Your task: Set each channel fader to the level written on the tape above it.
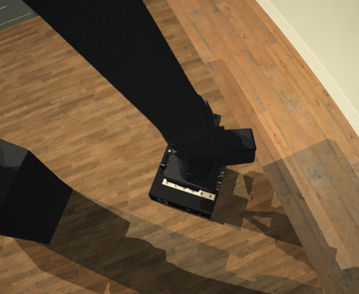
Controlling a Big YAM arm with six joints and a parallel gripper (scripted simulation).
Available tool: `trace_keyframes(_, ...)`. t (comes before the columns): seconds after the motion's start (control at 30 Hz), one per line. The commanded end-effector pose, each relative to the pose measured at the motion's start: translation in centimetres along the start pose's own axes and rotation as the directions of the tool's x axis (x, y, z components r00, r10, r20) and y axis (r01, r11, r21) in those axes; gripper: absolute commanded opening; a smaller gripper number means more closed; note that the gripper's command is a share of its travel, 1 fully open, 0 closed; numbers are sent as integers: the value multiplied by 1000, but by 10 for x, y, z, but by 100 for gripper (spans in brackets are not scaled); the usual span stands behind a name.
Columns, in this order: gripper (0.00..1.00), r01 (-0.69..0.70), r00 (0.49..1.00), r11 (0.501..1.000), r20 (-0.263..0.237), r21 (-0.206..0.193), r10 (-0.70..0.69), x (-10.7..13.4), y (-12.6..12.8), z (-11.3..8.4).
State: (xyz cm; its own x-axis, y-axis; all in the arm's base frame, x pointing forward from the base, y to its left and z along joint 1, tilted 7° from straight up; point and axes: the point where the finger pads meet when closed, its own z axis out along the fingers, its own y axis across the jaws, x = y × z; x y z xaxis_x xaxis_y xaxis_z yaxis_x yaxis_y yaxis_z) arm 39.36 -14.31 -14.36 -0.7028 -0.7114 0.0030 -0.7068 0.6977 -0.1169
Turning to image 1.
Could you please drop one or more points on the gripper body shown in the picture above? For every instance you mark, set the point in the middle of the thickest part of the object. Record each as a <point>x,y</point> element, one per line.
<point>194,181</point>

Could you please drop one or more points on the black lighting desk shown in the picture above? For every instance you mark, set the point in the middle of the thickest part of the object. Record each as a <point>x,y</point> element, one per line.
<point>200,203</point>

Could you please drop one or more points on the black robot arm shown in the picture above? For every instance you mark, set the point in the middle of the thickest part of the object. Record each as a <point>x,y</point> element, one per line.
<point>121,40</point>

